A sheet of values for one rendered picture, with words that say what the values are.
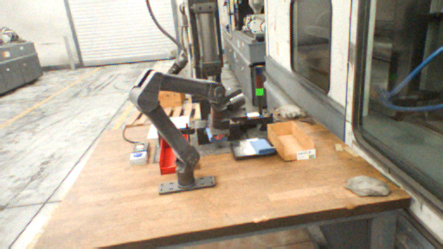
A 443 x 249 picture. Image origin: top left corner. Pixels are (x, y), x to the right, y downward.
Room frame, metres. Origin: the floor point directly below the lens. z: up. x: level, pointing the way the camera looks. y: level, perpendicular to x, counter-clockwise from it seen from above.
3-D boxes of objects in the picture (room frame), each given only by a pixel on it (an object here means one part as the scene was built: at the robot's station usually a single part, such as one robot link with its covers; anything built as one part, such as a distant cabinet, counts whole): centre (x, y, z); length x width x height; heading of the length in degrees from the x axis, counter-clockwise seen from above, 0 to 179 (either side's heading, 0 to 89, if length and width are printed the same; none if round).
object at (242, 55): (7.20, -0.82, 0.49); 5.51 x 1.02 x 0.97; 2
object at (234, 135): (1.43, 0.03, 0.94); 0.20 x 0.10 x 0.07; 96
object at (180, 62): (1.70, 0.18, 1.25); 0.19 x 0.07 x 0.19; 96
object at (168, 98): (4.89, 0.81, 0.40); 0.67 x 0.60 x 0.50; 178
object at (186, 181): (1.02, 0.15, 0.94); 0.20 x 0.07 x 0.08; 96
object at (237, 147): (1.26, -0.11, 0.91); 0.17 x 0.16 x 0.02; 96
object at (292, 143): (1.26, -0.28, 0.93); 0.25 x 0.13 x 0.08; 6
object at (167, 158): (1.25, 0.21, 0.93); 0.25 x 0.12 x 0.06; 6
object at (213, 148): (1.51, 0.01, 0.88); 0.65 x 0.50 x 0.03; 96
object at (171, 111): (4.59, 0.78, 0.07); 1.20 x 1.00 x 0.14; 179
